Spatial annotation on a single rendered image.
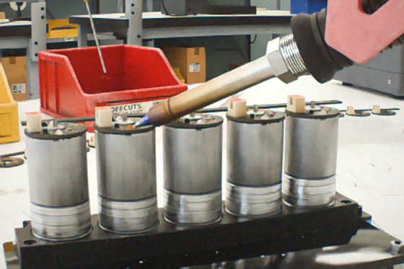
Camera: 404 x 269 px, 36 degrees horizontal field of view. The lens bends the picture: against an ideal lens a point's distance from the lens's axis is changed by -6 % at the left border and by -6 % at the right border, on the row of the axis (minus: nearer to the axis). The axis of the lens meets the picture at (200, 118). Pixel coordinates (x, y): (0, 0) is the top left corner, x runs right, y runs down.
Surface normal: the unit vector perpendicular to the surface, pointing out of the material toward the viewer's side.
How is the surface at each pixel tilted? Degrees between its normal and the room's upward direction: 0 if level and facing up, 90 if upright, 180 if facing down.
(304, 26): 43
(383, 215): 0
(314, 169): 90
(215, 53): 90
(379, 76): 90
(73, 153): 90
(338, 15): 99
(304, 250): 0
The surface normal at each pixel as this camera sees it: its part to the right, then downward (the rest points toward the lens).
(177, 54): -0.81, 0.15
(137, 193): 0.47, 0.17
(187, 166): -0.20, 0.18
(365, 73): -0.94, 0.07
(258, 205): 0.06, 0.19
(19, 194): 0.00, -0.98
